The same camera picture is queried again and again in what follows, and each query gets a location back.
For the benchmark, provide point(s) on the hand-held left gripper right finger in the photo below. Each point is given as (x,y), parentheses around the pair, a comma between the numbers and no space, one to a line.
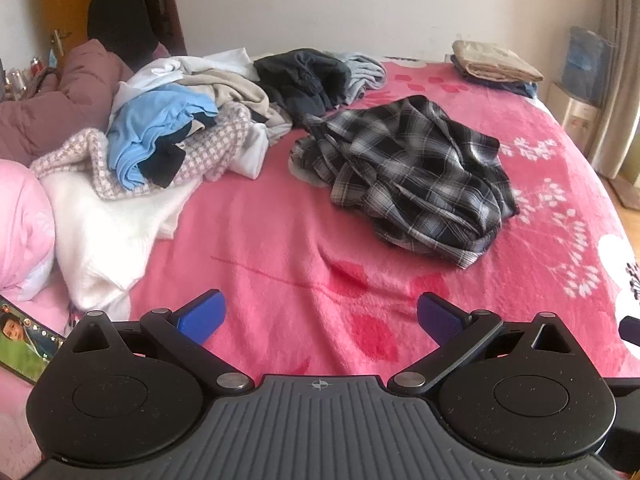
(440,317)

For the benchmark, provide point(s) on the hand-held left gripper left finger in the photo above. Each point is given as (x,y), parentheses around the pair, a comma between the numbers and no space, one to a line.
(202,317)

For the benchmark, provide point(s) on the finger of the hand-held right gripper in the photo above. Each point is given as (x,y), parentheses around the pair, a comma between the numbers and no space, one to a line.
(629,331)

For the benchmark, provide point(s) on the black white plaid shirt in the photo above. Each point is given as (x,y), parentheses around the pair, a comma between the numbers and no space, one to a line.
(410,185)

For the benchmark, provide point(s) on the pink floral blanket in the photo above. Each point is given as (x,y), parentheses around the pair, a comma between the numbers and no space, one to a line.
(280,260)

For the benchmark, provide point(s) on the white fluffy sweater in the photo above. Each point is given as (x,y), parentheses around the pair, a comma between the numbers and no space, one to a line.
(100,230)

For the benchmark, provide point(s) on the brown doormat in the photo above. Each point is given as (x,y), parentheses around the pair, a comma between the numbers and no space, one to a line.
(625,195)

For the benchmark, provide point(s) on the dark navy garment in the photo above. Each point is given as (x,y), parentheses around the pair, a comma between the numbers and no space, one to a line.
(162,165)

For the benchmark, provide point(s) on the smartphone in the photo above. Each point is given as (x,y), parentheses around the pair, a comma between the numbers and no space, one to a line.
(22,345)

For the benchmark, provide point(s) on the light blue shirt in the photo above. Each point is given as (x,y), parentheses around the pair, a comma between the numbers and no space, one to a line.
(145,125)

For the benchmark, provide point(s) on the pink houndstooth sweater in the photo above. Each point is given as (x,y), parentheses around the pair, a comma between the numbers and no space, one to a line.
(75,152)

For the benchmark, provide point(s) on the white water dispenser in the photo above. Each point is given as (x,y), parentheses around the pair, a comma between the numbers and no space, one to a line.
(575,115)

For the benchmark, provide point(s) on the beige garment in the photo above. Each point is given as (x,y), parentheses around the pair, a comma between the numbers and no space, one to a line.
(235,90)

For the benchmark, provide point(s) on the beige curtain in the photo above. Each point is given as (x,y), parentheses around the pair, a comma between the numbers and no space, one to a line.
(620,75)

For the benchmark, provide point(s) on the black garment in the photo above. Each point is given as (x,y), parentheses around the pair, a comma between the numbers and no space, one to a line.
(300,80)

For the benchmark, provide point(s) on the pale blue garment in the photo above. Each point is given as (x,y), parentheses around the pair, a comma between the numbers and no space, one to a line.
(362,72)

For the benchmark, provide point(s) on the folded beige clothing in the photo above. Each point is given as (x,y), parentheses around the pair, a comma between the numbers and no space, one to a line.
(492,62)

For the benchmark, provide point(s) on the maroon puffy jacket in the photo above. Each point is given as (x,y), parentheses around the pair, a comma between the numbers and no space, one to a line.
(75,90)

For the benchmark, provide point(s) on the blue water bottle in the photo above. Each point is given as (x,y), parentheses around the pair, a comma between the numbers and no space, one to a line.
(587,62)

